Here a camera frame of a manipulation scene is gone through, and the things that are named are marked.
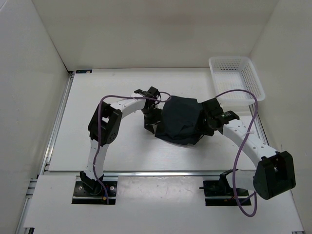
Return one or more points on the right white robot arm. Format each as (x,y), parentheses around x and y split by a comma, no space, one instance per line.
(274,172)

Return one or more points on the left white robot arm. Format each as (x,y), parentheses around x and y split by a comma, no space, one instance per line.
(105,123)

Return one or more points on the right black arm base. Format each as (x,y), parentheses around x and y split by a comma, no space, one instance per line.
(218,193)

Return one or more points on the small dark label sticker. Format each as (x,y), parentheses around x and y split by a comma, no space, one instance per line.
(84,71)

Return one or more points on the front aluminium rail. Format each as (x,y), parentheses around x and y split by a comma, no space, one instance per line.
(141,173)

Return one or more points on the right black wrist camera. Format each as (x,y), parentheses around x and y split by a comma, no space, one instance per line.
(212,108)

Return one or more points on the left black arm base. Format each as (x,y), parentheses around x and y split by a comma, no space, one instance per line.
(84,195)

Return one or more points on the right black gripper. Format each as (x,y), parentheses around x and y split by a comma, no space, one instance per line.
(209,132)

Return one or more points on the left aluminium frame rail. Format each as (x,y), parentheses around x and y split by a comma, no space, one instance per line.
(46,158)

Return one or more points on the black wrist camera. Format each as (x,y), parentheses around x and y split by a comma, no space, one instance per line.
(212,108)
(151,93)

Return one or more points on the dark navy sport shorts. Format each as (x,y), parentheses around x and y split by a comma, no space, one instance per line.
(179,119)

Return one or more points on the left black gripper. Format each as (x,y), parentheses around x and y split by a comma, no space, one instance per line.
(148,123)

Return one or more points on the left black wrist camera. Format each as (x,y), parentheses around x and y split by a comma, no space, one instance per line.
(151,93)

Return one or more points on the white perforated plastic basket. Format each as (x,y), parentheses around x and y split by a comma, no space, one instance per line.
(233,74)

